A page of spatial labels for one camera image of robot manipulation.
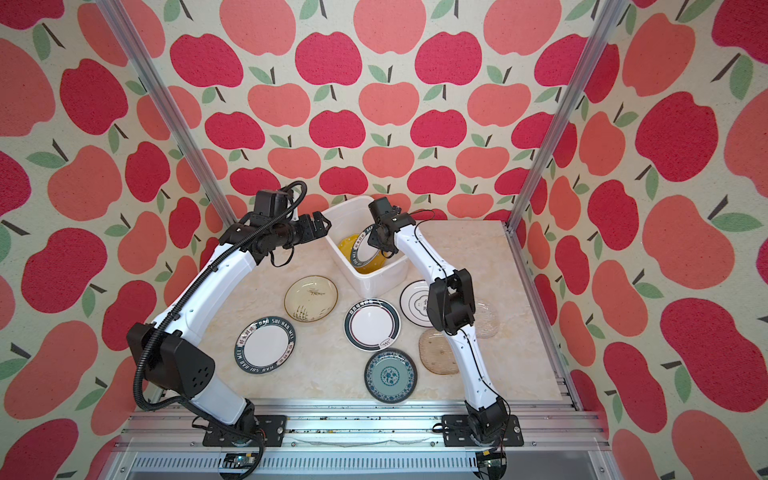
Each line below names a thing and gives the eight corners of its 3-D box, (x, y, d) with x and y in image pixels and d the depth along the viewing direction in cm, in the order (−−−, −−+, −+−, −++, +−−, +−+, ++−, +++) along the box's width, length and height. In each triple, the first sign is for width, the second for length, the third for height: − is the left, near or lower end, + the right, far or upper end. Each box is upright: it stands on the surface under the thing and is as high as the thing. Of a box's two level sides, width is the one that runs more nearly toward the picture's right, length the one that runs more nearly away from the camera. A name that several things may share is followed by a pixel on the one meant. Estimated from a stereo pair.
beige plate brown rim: (281, 322, 96) (279, 318, 93) (291, 279, 106) (290, 275, 104) (334, 322, 96) (333, 318, 94) (339, 279, 106) (338, 275, 104)
